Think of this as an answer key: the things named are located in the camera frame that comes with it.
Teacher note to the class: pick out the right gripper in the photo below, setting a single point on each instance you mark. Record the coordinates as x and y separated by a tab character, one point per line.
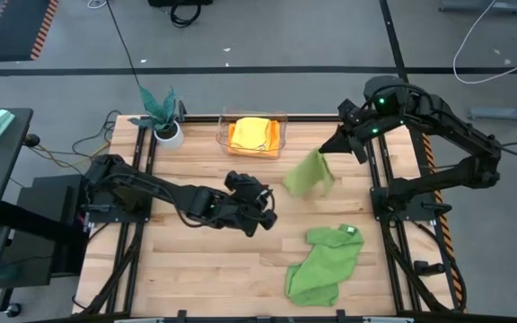
367	128

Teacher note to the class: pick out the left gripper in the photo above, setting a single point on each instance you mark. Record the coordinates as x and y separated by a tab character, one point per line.
249	197

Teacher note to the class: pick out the green microfiber towel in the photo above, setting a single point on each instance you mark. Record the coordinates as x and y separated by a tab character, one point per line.
308	175
326	269

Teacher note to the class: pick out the orange microfiber towel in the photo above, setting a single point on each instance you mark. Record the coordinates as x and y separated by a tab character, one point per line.
276	139

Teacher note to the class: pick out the yellow microfiber towel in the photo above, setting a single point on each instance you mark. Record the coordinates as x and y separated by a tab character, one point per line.
250	133

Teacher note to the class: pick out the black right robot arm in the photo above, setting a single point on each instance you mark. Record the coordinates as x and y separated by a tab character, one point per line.
447	121

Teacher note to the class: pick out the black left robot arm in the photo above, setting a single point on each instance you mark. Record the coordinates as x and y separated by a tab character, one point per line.
169	190

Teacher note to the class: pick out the clear plastic bin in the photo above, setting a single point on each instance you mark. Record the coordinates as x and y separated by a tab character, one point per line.
222	134

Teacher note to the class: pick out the black clamp lever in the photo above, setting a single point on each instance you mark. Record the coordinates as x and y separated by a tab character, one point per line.
429	268
437	208

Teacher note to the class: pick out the snake plant in white pot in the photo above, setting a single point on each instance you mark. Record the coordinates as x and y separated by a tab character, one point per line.
166	130

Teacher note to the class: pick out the orange black hazard strip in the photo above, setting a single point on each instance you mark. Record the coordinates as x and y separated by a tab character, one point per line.
450	251

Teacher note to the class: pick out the grey metal stand foot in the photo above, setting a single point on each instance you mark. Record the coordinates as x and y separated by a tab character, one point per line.
483	6
510	113

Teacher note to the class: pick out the black equipment cabinet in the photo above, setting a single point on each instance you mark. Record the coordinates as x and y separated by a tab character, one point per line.
43	242

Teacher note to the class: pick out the black round knob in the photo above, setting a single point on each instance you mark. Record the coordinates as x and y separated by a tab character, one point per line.
31	140

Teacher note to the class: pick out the black caster wheel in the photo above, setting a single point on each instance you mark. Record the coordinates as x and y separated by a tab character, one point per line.
12	309

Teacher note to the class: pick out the black mat with orange edge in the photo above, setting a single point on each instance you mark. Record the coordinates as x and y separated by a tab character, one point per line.
16	27

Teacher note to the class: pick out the black aluminium frame rail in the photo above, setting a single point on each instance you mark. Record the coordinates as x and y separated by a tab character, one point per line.
414	152
141	143
395	273
152	152

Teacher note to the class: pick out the black table edge rail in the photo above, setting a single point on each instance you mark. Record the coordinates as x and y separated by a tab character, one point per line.
258	320

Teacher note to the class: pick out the black rail bracket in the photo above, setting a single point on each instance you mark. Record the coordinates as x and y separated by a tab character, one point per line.
181	111
181	315
340	315

